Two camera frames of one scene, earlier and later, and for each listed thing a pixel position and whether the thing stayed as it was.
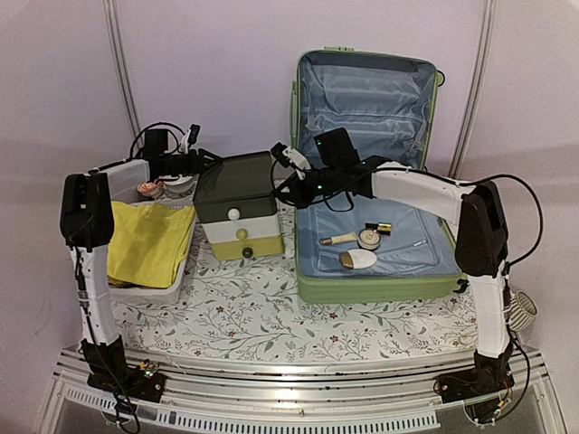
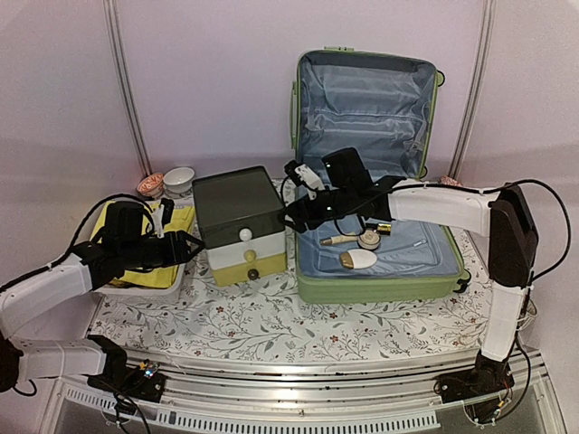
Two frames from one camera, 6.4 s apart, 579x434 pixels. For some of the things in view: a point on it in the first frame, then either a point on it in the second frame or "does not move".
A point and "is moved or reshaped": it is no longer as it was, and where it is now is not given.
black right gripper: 295,197 → 298,208
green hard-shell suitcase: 371,250 does not move
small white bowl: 177,183 does not move
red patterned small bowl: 150,189 does not move
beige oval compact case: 358,259 does not move
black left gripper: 201,165 → 179,252
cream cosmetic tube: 338,239 does not move
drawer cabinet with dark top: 235,199 is moved or reshaped
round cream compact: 368,239 does not move
